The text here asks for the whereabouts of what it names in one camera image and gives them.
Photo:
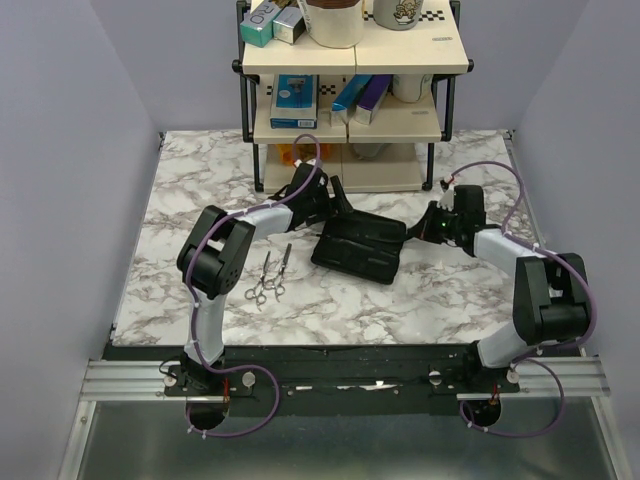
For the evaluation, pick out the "black zip tool case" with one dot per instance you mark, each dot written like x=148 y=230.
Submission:
x=362 y=245

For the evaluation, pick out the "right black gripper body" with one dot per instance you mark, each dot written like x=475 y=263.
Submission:
x=457 y=221

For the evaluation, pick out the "silver cutting scissors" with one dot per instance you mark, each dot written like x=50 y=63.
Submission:
x=257 y=292

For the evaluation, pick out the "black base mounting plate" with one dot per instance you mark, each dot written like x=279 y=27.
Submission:
x=341 y=380

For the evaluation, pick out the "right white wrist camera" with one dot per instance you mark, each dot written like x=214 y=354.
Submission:
x=447 y=201

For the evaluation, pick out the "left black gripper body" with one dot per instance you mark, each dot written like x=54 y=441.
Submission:
x=319 y=206

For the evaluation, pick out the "beige three-tier shelf rack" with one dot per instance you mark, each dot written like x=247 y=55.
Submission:
x=411 y=130

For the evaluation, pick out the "teal white carton box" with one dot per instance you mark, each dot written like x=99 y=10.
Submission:
x=257 y=26

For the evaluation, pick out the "orange snack bag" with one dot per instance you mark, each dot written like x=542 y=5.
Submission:
x=305 y=152

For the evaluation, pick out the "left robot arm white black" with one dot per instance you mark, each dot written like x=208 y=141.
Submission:
x=212 y=259

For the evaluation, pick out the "silver thinning scissors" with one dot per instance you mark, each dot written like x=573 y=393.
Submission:
x=275 y=284

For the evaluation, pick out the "blue toothpaste box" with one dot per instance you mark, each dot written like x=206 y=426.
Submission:
x=344 y=104

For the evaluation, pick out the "white green cup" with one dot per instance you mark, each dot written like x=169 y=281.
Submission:
x=411 y=88

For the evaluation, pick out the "white printed mug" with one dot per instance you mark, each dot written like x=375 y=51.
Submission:
x=397 y=15

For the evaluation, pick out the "purple toothpaste box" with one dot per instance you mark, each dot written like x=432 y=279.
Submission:
x=372 y=98

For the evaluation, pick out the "white round tub brown lid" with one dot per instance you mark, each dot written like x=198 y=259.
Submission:
x=334 y=24

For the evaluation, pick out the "grey pouch on shelf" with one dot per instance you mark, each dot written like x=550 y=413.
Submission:
x=368 y=151

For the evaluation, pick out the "silver grey small box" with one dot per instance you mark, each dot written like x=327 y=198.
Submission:
x=289 y=25

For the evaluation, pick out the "blue razor package box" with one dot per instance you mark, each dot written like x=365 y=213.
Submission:
x=294 y=102

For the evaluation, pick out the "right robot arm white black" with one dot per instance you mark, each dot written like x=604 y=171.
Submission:
x=551 y=304

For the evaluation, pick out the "aluminium rail profile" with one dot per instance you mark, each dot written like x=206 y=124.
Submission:
x=142 y=381

